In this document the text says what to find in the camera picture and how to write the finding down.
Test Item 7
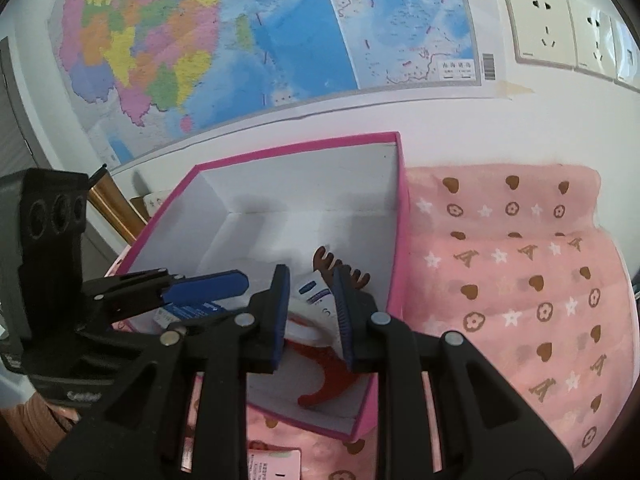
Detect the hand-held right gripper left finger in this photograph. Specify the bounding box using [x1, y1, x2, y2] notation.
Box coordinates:
[47, 264, 292, 480]

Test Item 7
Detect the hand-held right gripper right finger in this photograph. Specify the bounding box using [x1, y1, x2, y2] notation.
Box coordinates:
[332, 266, 576, 480]

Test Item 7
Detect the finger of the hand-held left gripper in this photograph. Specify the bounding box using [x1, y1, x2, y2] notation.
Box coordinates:
[97, 290, 173, 323]
[80, 269, 250, 311]

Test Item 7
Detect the blue medicine box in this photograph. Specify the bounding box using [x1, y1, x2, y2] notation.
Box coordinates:
[152, 301, 226, 333]

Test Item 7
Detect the white tube with blue label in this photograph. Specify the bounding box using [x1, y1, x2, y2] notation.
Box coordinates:
[285, 269, 346, 348]

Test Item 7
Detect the pink cardboard box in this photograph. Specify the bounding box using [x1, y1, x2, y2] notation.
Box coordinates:
[105, 131, 411, 443]

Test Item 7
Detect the teal and white medicine box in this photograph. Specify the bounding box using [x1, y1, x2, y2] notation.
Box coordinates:
[247, 449, 302, 480]

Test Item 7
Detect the person's left forearm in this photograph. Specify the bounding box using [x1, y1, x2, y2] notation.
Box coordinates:
[0, 400, 81, 461]

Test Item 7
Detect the gold metal tumbler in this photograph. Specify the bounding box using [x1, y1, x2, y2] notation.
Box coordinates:
[89, 164, 151, 246]

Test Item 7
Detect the pink printed blanket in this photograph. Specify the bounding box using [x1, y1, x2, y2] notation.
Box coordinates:
[107, 162, 636, 480]

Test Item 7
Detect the grey door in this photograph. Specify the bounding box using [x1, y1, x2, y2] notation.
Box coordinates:
[0, 37, 53, 176]

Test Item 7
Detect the beige tape strip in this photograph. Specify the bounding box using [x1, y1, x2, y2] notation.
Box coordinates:
[500, 81, 536, 101]

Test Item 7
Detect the colourful wall map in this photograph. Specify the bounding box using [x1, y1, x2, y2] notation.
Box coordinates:
[47, 0, 498, 171]

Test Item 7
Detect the white wall socket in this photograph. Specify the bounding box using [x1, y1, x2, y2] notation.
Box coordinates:
[610, 20, 640, 93]
[567, 0, 618, 81]
[501, 0, 576, 68]

